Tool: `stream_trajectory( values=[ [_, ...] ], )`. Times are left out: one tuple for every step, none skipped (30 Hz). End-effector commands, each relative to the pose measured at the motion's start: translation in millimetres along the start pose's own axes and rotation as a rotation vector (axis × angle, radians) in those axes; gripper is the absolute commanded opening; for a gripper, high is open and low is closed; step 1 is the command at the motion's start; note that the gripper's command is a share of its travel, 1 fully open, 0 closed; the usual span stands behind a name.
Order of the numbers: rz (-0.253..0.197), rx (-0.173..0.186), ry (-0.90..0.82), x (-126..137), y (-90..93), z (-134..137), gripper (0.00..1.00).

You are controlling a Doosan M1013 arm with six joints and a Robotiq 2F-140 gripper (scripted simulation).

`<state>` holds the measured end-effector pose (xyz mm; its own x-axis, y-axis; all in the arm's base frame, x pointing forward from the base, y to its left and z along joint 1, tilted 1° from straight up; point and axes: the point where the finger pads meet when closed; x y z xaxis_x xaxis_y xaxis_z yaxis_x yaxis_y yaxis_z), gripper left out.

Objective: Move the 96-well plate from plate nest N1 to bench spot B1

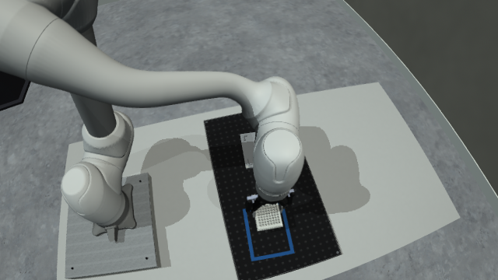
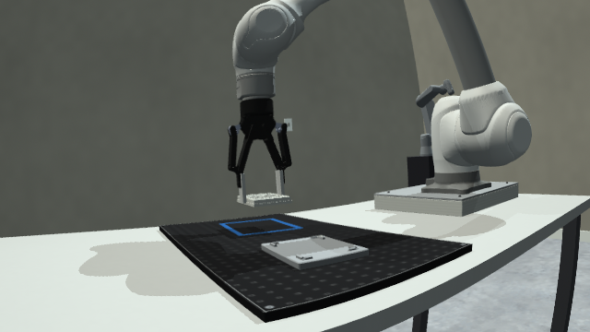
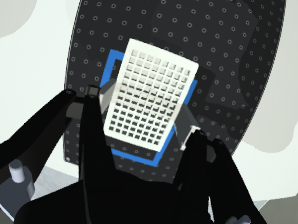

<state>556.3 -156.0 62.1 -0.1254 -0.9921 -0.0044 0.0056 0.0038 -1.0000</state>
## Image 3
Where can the blue tape outline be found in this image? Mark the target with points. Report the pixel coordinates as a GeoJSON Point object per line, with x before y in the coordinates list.
{"type": "Point", "coordinates": [106, 76]}

